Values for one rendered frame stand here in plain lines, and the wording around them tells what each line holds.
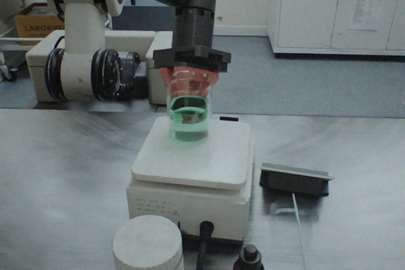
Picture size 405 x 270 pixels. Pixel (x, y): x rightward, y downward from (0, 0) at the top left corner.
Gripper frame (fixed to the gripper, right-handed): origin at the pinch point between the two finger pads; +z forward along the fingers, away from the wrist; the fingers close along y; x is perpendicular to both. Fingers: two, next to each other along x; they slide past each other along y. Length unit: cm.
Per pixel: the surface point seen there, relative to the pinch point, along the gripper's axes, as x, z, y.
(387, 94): 211, -23, -60
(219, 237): -4.7, 12.5, 13.1
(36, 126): -12.2, 3.8, -23.9
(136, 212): -11.4, 10.5, 7.0
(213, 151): -5.0, 3.4, 11.3
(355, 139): 23.9, 1.3, 13.2
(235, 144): -2.3, 2.5, 12.1
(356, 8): 219, -84, -90
